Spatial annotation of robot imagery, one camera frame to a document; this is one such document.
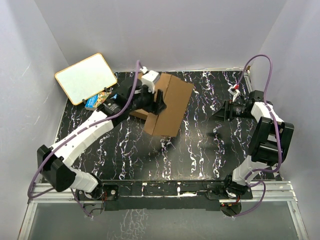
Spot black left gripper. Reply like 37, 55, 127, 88
129, 83, 166, 116

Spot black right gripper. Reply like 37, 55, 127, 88
209, 99, 256, 123

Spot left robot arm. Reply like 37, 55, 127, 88
37, 84, 167, 200

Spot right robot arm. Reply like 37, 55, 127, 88
211, 90, 294, 199

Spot closed brown cardboard box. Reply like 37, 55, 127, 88
130, 109, 149, 120

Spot colourful blue book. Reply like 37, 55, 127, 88
84, 91, 113, 111

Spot yellow framed whiteboard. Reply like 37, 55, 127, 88
54, 53, 117, 106

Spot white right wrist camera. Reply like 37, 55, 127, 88
228, 84, 241, 102

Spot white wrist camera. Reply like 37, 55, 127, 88
140, 66, 160, 94
228, 84, 241, 102

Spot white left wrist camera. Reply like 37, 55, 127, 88
140, 66, 160, 94

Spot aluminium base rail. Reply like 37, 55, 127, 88
18, 179, 309, 240

